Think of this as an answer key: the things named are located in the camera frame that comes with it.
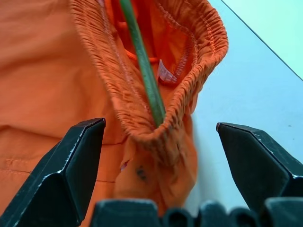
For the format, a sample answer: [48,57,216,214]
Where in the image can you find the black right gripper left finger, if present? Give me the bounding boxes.
[0,117,107,227]

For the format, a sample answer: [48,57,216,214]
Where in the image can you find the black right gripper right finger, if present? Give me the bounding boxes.
[216,122,303,210]

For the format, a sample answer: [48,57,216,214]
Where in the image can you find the orange cloth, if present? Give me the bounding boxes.
[0,0,229,217]

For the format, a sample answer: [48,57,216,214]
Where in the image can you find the green rod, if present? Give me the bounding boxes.
[119,0,167,128]

